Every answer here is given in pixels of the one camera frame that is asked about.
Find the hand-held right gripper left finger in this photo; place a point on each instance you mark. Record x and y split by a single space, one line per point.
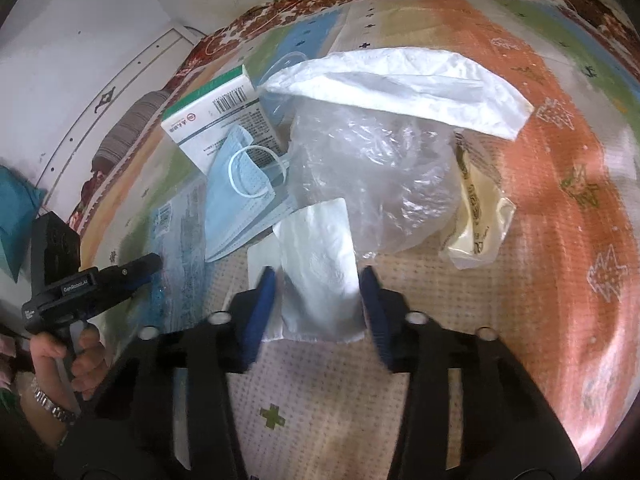
260 315

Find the white plastic bag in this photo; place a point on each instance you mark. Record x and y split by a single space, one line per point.
400 80

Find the clear printed plastic package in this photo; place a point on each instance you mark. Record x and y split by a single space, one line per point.
175 240

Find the blue face mask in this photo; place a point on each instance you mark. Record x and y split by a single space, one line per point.
240 210

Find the teal pillow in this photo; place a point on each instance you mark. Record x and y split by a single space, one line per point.
17 210

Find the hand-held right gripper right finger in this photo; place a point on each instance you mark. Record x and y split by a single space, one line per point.
376 315

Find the yellow printed wrapper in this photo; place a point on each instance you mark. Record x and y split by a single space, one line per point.
477 215

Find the white green cardboard box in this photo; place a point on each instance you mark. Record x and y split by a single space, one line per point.
220 110

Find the silver wrist watch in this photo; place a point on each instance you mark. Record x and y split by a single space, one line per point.
52 405

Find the white headboard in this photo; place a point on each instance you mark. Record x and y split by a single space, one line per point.
100 70

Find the clear plastic wrapper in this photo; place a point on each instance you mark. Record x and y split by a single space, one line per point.
280 95

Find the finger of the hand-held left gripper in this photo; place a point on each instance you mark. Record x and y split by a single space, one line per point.
132 270

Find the striped bolster pillow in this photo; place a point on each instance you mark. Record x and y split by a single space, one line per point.
130 130

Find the person's left hand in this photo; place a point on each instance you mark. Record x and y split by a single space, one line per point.
50 360

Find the clear plastic bag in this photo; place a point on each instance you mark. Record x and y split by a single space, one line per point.
365 175

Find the colourful striped mat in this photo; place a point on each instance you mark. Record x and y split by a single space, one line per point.
550 210

